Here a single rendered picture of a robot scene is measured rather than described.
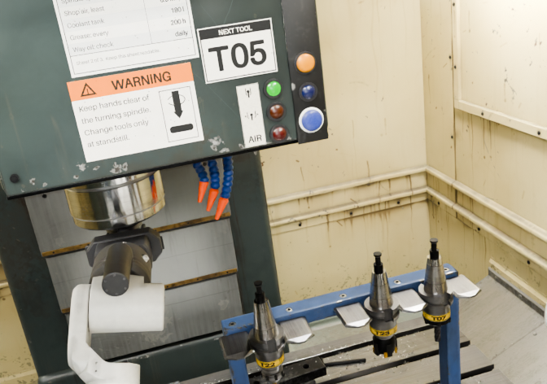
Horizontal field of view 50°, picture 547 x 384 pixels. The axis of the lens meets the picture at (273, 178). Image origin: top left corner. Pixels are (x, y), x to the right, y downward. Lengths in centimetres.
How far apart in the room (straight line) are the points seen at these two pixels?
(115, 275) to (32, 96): 25
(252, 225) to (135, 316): 83
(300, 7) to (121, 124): 28
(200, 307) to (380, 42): 101
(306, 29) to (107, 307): 45
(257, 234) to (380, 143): 64
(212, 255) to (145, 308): 77
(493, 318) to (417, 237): 55
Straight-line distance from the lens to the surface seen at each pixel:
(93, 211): 96
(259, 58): 79
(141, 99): 78
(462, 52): 182
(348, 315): 110
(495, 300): 187
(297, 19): 80
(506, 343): 175
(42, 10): 77
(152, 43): 77
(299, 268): 211
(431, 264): 111
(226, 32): 78
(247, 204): 157
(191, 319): 165
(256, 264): 165
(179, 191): 148
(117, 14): 77
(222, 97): 79
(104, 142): 79
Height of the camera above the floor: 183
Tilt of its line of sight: 20 degrees down
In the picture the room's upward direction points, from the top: 8 degrees counter-clockwise
